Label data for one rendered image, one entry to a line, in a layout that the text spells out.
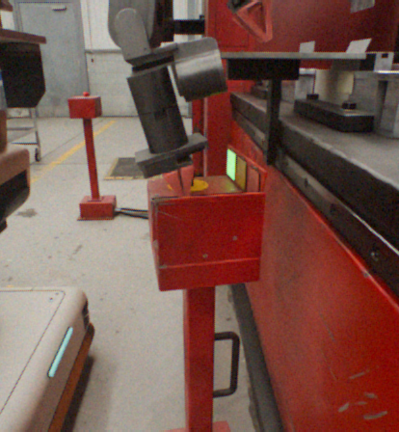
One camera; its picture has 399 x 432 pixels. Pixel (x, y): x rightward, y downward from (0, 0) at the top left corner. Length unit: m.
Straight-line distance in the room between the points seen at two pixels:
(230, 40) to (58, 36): 6.79
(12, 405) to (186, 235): 0.63
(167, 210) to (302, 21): 1.33
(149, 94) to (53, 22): 7.84
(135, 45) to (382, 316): 0.41
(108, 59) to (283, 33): 6.56
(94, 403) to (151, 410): 0.18
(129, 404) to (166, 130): 0.97
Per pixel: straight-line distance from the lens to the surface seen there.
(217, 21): 1.67
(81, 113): 2.45
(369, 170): 0.44
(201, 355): 0.76
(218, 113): 1.67
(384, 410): 0.45
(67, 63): 8.23
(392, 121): 0.65
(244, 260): 0.57
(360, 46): 0.88
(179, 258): 0.55
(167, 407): 1.28
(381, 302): 0.42
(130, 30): 0.50
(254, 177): 0.56
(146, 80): 0.50
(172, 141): 0.51
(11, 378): 1.07
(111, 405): 1.31
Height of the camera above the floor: 0.98
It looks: 23 degrees down
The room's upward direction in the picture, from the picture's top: straight up
